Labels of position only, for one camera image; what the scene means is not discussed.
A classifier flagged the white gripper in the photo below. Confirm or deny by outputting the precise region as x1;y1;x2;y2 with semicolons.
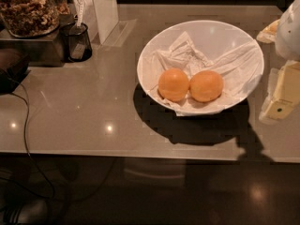
256;0;300;125

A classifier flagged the orange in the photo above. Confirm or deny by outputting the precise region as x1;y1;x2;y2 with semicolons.
158;68;189;102
189;70;224;102

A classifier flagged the white bowl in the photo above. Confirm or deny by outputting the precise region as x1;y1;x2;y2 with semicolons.
136;19;265;117

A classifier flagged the white paper napkin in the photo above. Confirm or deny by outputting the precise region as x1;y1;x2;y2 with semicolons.
146;31;263;117

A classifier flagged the white stand panel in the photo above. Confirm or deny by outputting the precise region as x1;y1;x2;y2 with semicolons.
82;0;136;47

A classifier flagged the white utensil in cup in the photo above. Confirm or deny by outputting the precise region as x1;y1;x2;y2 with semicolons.
69;0;85;35

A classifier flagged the black mesh cup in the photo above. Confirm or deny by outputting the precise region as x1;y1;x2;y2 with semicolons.
59;22;92;63

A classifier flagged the small glass jar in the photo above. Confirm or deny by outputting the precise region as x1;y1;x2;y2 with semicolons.
51;0;72;16

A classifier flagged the dark metal box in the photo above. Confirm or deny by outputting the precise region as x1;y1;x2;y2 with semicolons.
0;6;74;67

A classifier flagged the glass jar of nuts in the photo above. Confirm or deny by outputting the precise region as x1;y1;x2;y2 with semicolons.
0;0;59;38

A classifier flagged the black device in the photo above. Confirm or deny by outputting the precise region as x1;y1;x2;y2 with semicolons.
0;49;30;94

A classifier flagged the black cable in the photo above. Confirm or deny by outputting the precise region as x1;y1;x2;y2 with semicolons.
0;77;118;204

